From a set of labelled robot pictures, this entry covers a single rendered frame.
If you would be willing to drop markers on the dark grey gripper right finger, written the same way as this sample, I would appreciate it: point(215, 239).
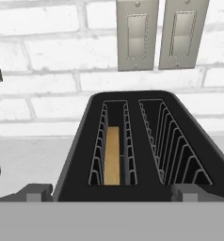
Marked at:
point(189, 192)

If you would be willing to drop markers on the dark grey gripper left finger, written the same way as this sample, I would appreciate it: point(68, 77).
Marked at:
point(35, 192)

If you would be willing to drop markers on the black two-slot toaster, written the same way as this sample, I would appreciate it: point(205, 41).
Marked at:
point(142, 147)

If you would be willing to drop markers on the tan bread slice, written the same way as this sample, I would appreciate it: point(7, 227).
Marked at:
point(112, 157)

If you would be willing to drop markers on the grey wall switch plate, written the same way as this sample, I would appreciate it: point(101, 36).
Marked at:
point(183, 34)
point(136, 34)

